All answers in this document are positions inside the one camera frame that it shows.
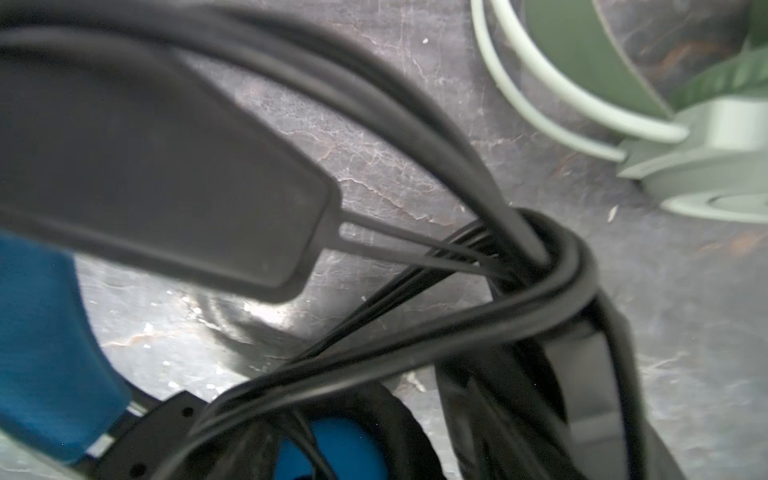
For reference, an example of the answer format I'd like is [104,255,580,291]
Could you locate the black blue headphones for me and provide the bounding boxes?
[1,1,683,479]

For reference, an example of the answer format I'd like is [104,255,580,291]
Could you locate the mint green headphones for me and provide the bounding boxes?
[470,1,767,224]

